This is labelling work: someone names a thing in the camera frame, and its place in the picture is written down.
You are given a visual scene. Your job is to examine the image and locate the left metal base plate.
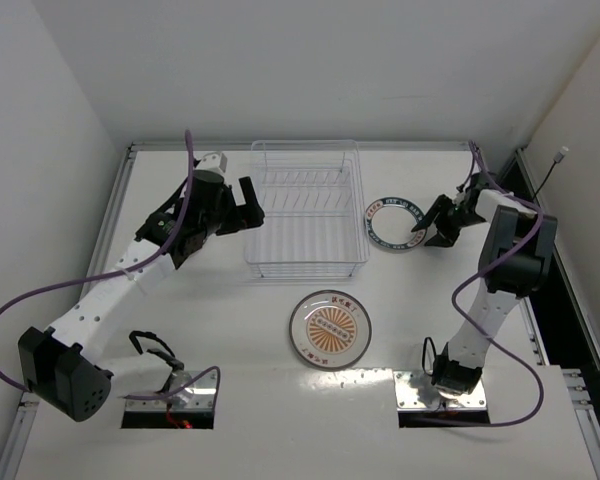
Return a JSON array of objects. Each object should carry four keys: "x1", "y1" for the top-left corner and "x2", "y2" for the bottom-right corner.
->
[{"x1": 124, "y1": 368, "x2": 219, "y2": 414}]

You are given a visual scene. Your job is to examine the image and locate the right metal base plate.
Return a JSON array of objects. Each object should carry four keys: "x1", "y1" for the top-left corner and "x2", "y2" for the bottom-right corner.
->
[{"x1": 393, "y1": 370, "x2": 488, "y2": 413}]

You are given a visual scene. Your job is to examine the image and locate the clear wire dish rack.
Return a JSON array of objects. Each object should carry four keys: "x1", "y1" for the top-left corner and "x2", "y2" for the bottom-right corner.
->
[{"x1": 244, "y1": 140, "x2": 370, "y2": 281}]

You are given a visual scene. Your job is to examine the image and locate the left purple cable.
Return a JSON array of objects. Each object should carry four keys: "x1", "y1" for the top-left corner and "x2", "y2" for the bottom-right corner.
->
[{"x1": 0, "y1": 129, "x2": 222, "y2": 401}]

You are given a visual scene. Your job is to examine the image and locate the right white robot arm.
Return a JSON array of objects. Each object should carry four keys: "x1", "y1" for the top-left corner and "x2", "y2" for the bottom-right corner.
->
[{"x1": 412, "y1": 173, "x2": 558, "y2": 395}]

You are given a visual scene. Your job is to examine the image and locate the black wall cable with plug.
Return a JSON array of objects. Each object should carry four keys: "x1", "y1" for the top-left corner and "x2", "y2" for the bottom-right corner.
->
[{"x1": 532, "y1": 145, "x2": 570, "y2": 199}]

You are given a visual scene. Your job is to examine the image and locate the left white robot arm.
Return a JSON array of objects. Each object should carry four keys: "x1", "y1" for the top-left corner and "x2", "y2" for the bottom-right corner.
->
[{"x1": 18, "y1": 169, "x2": 265, "y2": 422}]

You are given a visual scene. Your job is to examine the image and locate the metal base plate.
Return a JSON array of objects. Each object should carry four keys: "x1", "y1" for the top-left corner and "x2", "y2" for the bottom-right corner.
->
[
  {"x1": 393, "y1": 370, "x2": 488, "y2": 413},
  {"x1": 124, "y1": 368, "x2": 219, "y2": 414}
]

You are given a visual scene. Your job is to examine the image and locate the orange sunburst plate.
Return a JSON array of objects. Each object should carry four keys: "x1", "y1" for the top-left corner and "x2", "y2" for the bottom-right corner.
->
[{"x1": 288, "y1": 289, "x2": 373, "y2": 371}]

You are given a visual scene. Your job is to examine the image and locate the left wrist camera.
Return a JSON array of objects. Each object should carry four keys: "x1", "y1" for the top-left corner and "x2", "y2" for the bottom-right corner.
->
[{"x1": 196, "y1": 151, "x2": 228, "y2": 176}]

